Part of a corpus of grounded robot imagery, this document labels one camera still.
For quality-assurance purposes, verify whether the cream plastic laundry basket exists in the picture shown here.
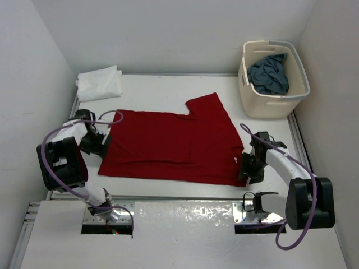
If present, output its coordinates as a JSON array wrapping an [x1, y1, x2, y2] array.
[[238, 41, 311, 119]]

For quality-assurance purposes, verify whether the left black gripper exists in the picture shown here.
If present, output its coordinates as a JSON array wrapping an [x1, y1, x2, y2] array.
[[79, 129, 112, 160]]

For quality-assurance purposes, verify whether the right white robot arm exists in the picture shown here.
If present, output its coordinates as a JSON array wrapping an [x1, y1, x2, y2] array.
[[238, 132, 335, 230]]

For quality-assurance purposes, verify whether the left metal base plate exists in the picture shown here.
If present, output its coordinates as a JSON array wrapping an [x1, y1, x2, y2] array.
[[83, 202, 135, 225]]

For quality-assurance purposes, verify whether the red t shirt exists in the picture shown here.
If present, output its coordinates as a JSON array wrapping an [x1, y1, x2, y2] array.
[[98, 93, 247, 187]]

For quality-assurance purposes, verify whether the blue t shirt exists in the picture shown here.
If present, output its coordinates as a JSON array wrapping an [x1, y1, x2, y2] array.
[[247, 53, 289, 96]]

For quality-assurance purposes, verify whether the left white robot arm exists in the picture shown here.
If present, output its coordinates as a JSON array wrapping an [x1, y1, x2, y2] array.
[[36, 109, 112, 217]]

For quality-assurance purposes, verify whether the white foreground cover board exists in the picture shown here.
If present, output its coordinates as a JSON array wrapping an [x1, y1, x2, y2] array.
[[21, 201, 346, 268]]

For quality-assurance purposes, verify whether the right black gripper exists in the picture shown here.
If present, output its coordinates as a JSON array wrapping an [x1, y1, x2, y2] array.
[[238, 152, 268, 185]]

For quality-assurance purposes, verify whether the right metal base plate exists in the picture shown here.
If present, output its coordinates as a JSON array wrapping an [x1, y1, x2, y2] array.
[[232, 200, 284, 225]]

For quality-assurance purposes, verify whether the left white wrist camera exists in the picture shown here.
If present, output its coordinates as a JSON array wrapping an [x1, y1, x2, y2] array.
[[95, 120, 111, 136]]

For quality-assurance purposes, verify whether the white printed t shirt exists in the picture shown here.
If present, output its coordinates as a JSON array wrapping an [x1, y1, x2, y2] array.
[[76, 65, 123, 102]]

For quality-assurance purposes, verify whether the metal base plate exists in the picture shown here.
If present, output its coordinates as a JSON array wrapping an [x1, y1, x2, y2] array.
[[83, 202, 135, 225], [232, 200, 284, 225]]

